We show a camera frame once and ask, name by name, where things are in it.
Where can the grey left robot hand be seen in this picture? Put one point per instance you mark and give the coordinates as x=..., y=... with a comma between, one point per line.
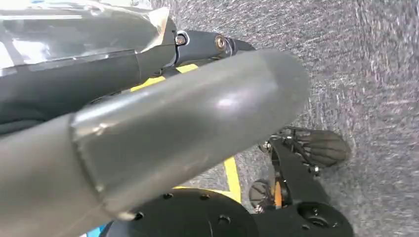
x=180, y=130

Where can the yellow floor tape square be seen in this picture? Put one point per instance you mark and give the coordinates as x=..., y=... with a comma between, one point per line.
x=232, y=180

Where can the robot's own black leg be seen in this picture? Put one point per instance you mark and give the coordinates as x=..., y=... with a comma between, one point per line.
x=294, y=196

